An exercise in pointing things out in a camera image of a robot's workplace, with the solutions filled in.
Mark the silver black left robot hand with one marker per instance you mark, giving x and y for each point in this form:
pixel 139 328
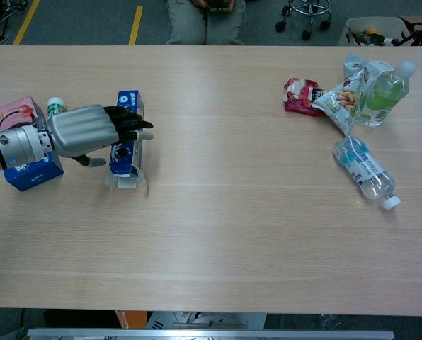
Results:
pixel 76 129

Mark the blue Oreo cookie packet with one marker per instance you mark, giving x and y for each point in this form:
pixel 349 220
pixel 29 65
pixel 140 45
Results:
pixel 129 99

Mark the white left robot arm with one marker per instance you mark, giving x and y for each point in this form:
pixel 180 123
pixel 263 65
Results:
pixel 12 147

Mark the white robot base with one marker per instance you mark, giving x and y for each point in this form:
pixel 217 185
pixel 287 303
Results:
pixel 204 320

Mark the pink box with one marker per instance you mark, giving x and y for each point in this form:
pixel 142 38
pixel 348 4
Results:
pixel 30 175

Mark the green white gum bottle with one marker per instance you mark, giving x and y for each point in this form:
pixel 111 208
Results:
pixel 55 106

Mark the seated person in khaki trousers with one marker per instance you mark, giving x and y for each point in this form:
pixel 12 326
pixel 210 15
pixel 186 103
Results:
pixel 189 28

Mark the dark phone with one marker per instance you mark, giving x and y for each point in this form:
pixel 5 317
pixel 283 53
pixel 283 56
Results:
pixel 218 5

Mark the orange panel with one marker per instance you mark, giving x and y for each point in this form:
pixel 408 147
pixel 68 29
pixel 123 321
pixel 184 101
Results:
pixel 124 318

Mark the red snack bag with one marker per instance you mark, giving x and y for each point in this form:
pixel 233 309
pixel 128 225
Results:
pixel 299 93

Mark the chrome stool base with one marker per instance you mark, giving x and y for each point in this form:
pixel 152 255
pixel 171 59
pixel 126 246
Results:
pixel 308 10

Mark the white green nut bag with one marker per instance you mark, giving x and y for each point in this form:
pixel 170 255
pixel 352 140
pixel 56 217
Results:
pixel 340 104

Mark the clear plastic cup wrapper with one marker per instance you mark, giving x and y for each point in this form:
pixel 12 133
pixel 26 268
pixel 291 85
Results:
pixel 352 65

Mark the clear water bottle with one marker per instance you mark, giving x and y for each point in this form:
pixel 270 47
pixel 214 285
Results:
pixel 365 170

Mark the white storage bin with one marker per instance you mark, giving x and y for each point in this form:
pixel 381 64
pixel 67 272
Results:
pixel 352 30

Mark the green drink bottle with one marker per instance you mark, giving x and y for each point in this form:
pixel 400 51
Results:
pixel 382 93

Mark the black tripod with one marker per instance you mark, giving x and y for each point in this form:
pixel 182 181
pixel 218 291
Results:
pixel 421 28

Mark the aluminium rail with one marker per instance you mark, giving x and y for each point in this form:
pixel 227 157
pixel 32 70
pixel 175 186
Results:
pixel 211 334

